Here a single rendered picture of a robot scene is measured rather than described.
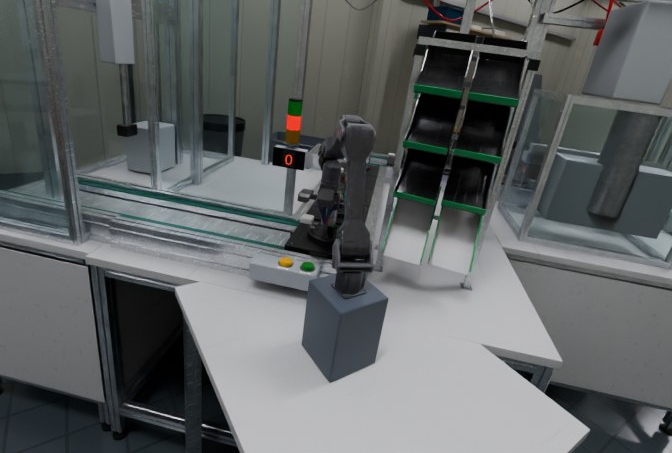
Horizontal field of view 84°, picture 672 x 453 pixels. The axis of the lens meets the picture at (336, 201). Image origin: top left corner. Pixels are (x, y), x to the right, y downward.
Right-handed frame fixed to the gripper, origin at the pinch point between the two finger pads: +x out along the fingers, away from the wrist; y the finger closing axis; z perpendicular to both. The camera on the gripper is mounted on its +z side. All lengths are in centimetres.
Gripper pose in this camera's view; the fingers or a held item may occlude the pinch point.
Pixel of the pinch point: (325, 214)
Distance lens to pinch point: 121.5
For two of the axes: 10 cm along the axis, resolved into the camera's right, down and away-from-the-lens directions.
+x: -1.3, 9.2, 3.6
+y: 9.8, 1.8, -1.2
